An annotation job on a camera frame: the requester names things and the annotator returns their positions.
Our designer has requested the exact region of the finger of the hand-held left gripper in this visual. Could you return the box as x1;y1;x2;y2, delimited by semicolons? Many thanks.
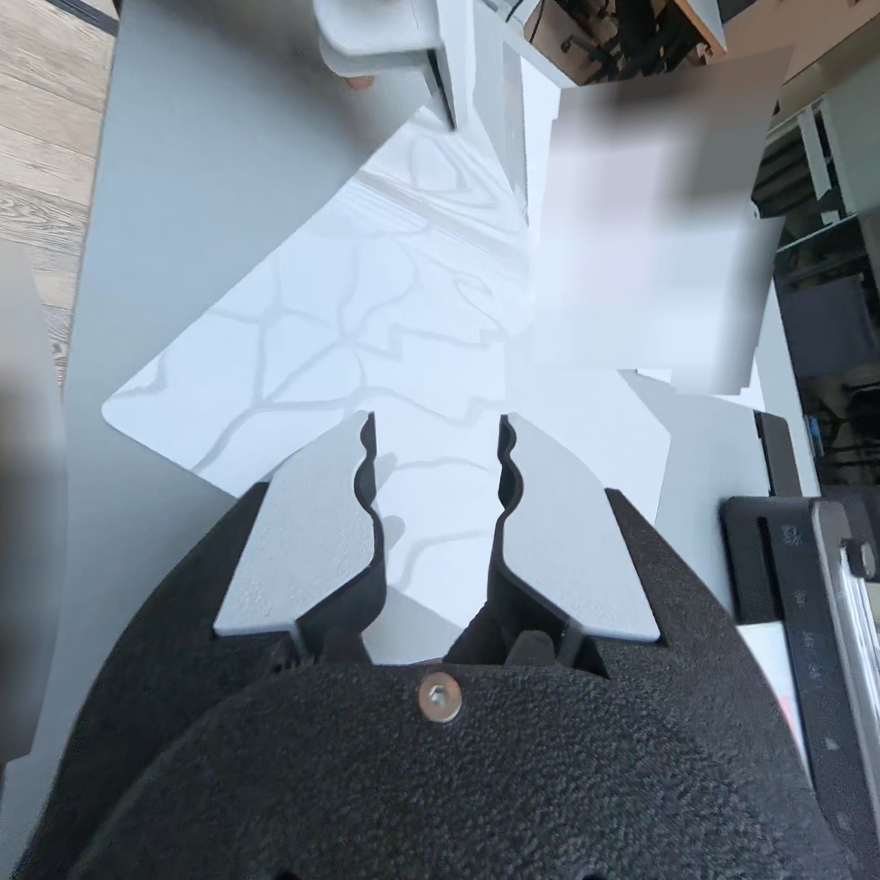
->
423;48;460;133

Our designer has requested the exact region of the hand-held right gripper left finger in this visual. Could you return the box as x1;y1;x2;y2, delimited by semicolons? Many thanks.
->
213;411;387;640

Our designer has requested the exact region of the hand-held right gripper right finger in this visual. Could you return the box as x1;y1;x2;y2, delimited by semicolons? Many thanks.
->
484;412;666;644

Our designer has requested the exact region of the white paper sheet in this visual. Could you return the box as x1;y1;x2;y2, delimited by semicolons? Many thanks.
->
102;106;675;664

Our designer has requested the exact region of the cardboard box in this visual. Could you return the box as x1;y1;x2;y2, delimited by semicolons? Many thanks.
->
522;0;730;87

